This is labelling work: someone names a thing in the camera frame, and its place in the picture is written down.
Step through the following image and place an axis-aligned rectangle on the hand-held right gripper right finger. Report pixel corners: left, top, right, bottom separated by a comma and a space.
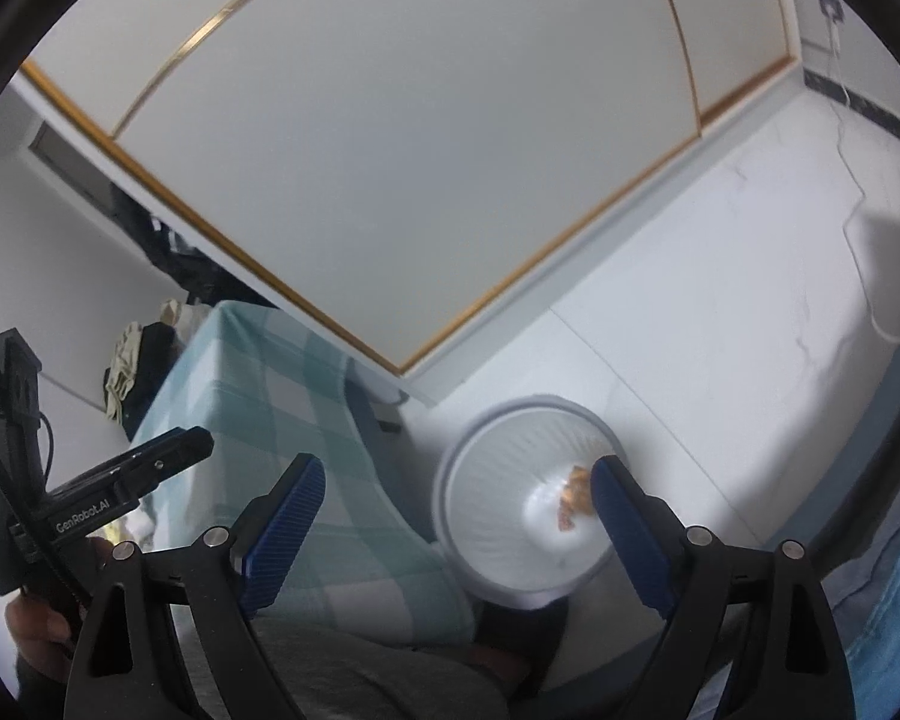
591, 454, 852, 720

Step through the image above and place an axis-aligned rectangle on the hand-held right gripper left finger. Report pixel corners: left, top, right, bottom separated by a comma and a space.
64, 454, 327, 720

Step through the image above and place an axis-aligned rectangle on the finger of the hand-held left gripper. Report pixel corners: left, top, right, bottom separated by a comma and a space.
45, 426, 216, 500

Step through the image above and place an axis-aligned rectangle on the white ribbed trash bin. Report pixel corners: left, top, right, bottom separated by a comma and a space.
431, 394, 631, 605

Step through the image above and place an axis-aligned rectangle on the person's left forearm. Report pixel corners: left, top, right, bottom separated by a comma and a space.
13, 649, 72, 710

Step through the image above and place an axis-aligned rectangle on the person's left hand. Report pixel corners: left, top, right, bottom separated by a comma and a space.
4, 536, 113, 665

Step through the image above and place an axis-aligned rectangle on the orange snack scrap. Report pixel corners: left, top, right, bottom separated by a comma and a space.
555, 467, 593, 533

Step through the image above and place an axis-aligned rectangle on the black garment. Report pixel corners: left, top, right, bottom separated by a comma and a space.
124, 321, 190, 437

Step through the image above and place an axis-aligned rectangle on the beige garment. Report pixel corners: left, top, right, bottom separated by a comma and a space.
105, 322, 147, 421

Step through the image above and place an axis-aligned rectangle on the teal checked tablecloth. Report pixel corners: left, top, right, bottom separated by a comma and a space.
131, 300, 481, 650

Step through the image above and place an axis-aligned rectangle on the grey table leg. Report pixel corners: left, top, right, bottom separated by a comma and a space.
358, 388, 410, 437

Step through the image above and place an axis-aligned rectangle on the black backpack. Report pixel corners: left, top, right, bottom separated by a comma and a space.
116, 191, 278, 312

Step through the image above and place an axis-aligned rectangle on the blue cloth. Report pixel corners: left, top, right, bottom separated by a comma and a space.
823, 499, 900, 695

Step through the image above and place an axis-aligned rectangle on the white wardrobe with gold trim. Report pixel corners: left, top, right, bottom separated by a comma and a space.
15, 0, 807, 406

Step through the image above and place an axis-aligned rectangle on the white charging cable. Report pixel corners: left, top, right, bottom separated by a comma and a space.
825, 26, 900, 346

